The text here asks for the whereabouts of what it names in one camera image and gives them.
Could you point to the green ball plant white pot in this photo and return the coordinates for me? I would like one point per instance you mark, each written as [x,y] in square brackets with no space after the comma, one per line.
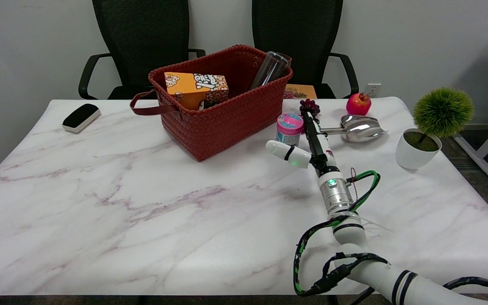
[441,112]

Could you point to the silver metal scoop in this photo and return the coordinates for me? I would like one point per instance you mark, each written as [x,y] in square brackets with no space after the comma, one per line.
[360,128]

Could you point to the clear glass tumbler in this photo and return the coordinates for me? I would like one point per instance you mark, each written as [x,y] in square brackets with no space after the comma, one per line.
[269,70]

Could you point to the purple grape bunch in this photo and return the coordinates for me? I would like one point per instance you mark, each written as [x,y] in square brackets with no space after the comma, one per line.
[309,106]

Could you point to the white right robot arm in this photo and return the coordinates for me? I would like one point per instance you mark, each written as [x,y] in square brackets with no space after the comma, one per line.
[337,197]

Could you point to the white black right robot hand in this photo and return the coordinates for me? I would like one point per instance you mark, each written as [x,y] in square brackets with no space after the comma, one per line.
[321,150]

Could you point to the pink gum jar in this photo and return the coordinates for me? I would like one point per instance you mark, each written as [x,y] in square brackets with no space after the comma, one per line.
[289,127]

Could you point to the black mesh office chair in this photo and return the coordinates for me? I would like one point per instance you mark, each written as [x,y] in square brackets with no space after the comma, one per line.
[142,34]
[299,25]

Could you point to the orange box behind basket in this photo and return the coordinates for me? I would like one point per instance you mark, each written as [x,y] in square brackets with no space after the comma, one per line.
[301,91]

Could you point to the black white board eraser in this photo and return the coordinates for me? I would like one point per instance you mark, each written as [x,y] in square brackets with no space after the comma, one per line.
[81,117]

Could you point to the orange popcorn box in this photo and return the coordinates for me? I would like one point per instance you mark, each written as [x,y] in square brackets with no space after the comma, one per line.
[193,89]

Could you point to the red woven basket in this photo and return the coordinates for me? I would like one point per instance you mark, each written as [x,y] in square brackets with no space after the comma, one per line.
[227,123]

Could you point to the red pomegranate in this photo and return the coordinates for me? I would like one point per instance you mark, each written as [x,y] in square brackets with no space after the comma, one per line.
[358,105]

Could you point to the white wall outlet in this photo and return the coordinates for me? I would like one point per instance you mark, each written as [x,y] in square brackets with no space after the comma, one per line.
[372,90]

